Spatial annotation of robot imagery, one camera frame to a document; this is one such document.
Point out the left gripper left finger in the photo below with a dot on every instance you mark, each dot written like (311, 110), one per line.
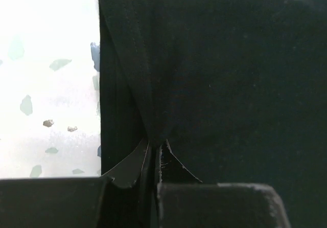
(119, 198)

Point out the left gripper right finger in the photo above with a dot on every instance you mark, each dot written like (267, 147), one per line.
(183, 201)

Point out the black t-shirt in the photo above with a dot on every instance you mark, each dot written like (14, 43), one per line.
(237, 88)

